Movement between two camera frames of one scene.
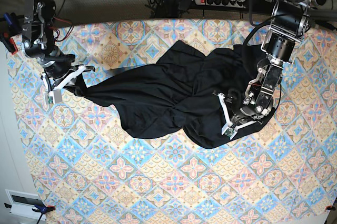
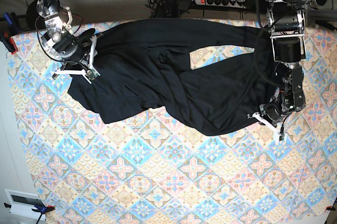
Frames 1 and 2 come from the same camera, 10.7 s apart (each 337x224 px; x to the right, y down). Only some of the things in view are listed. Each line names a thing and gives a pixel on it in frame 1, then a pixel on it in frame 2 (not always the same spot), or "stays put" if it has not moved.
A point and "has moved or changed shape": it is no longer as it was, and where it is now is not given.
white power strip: [233, 2] stays put
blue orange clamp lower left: [40, 209] stays put
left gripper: [56, 65] -> [71, 49]
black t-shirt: [174, 90] has moved or changed shape
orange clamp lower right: [330, 207] stays put
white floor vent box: [22, 204] stays put
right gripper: [256, 103] -> [271, 112]
